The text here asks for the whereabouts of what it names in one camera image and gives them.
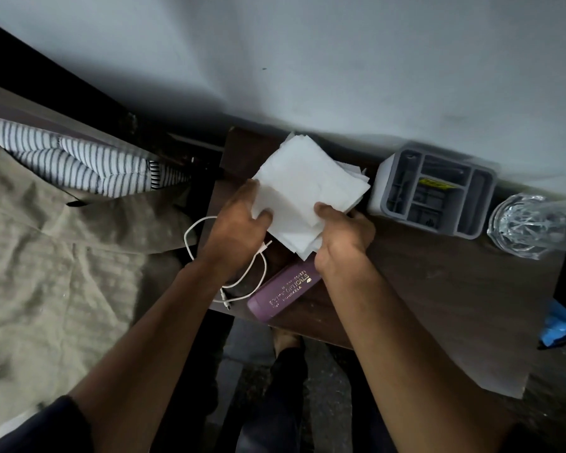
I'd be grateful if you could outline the beige bedsheet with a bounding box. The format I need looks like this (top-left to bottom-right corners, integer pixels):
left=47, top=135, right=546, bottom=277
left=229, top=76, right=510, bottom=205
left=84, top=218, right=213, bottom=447
left=0, top=135, right=199, bottom=439

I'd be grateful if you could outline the white charging cable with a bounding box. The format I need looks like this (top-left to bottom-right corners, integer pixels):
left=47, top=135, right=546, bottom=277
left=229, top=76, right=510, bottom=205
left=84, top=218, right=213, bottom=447
left=183, top=215, right=273, bottom=310

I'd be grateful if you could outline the blue plastic packet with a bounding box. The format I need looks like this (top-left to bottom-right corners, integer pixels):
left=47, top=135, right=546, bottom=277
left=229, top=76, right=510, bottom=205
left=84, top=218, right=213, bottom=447
left=538, top=298, right=566, bottom=350

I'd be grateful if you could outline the clear crystal glass lamp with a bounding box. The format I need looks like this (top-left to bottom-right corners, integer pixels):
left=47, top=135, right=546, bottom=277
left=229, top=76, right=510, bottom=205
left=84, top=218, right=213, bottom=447
left=487, top=193, right=566, bottom=260

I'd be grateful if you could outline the person's dark trouser leg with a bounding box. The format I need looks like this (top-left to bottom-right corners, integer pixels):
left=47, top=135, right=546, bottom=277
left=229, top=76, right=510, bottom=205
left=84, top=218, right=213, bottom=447
left=236, top=346, right=309, bottom=453

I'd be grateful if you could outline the person's right forearm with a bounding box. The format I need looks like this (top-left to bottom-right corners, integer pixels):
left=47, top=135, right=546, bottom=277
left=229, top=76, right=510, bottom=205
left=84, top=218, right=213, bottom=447
left=322, top=259, right=519, bottom=453

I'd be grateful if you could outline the person's dark left sleeve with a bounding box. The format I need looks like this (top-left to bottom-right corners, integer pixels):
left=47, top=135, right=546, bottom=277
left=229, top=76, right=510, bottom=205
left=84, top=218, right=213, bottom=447
left=0, top=395, right=95, bottom=453

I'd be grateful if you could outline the person's right hand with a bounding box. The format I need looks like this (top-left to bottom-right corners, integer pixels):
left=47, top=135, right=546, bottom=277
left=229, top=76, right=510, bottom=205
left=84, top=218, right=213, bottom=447
left=314, top=203, right=376, bottom=282

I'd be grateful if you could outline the grey compartment organizer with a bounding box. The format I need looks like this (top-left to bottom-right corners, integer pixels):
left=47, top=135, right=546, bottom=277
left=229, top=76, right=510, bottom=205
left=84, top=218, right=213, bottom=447
left=368, top=145, right=497, bottom=239

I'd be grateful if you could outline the striped pillow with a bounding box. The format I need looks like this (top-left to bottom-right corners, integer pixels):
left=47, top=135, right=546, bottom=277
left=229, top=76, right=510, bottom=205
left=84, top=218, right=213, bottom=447
left=0, top=113, right=191, bottom=199

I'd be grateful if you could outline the purple spectacle case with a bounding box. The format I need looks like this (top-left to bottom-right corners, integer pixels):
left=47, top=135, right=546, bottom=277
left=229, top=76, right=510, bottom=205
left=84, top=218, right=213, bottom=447
left=247, top=262, right=323, bottom=321

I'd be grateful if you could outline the person's left forearm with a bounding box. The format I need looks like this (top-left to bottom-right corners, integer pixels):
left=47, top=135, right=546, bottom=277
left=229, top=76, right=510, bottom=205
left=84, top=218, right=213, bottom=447
left=69, top=257, right=244, bottom=453

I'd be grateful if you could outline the person's left hand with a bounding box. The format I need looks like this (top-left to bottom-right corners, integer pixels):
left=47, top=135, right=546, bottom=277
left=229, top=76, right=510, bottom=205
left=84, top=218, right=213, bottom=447
left=201, top=178, right=275, bottom=279

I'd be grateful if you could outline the person's foot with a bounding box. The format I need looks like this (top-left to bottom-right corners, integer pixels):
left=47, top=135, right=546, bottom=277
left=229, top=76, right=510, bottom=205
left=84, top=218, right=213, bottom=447
left=272, top=328, right=303, bottom=358

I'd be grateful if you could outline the stack of white paper napkins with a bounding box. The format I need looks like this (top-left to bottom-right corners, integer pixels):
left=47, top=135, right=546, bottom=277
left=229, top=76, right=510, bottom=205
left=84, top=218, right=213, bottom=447
left=251, top=132, right=371, bottom=261

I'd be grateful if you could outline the dark wooden bed frame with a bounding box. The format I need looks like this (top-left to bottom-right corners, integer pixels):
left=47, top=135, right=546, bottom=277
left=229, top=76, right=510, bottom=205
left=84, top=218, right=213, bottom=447
left=0, top=16, right=227, bottom=158

